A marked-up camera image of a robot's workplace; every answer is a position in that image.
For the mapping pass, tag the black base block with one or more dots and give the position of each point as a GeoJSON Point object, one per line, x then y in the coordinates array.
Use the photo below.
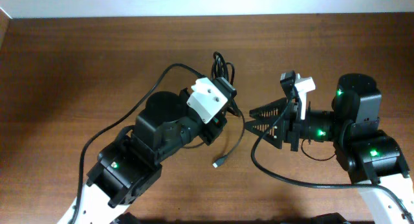
{"type": "Point", "coordinates": [331, 218]}

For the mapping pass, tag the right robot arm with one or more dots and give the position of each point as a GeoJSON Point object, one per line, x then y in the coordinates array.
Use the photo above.
{"type": "Point", "coordinates": [372, 159]}

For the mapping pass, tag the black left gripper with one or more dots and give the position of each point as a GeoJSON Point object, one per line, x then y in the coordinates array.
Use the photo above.
{"type": "Point", "coordinates": [212, 129]}

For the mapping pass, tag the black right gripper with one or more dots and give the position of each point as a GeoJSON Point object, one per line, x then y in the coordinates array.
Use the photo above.
{"type": "Point", "coordinates": [292, 126]}

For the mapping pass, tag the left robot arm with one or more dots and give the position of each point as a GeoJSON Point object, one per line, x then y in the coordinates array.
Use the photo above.
{"type": "Point", "coordinates": [131, 163]}

